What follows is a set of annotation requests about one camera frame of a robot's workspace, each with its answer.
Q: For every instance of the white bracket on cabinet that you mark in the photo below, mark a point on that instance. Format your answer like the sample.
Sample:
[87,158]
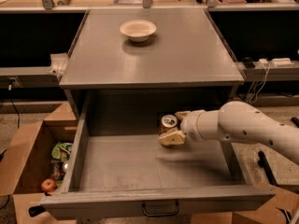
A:
[58,64]

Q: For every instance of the cardboard box right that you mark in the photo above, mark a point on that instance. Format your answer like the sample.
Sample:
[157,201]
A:
[283,208]

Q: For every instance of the red apple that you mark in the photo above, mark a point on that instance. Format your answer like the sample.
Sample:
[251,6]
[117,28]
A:
[48,185]

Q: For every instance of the grey open drawer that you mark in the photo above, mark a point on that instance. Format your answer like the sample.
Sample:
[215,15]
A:
[112,175]

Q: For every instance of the black drawer handle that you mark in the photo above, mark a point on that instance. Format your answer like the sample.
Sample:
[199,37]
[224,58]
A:
[160,209]

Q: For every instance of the orange soda can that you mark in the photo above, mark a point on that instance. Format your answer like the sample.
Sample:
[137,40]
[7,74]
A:
[167,122]

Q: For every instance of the cardboard box left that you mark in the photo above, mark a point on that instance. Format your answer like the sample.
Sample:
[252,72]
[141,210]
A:
[26,164]

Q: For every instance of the white power strip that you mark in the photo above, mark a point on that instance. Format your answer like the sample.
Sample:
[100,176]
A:
[277,62]

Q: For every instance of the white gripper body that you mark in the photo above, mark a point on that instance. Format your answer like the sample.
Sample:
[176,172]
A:
[192,125]

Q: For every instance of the black bar on floor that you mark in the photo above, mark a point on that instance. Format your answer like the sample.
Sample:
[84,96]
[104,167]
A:
[263,163]

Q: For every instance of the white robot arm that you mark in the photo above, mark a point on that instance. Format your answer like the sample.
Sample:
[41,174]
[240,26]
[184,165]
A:
[234,122]

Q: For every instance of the green snack bag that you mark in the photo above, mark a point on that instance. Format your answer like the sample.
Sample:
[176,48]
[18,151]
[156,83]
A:
[62,151]

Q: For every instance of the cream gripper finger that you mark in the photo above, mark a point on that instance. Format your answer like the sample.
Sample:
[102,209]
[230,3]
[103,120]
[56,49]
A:
[180,115]
[173,137]

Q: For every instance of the grey metal cabinet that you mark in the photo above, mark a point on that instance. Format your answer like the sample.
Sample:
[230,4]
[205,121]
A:
[124,87]

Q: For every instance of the white bowl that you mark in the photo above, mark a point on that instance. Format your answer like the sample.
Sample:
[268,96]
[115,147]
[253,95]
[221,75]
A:
[138,30]

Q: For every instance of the cardboard box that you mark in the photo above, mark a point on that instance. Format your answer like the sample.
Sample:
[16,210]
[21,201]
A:
[283,208]
[26,164]

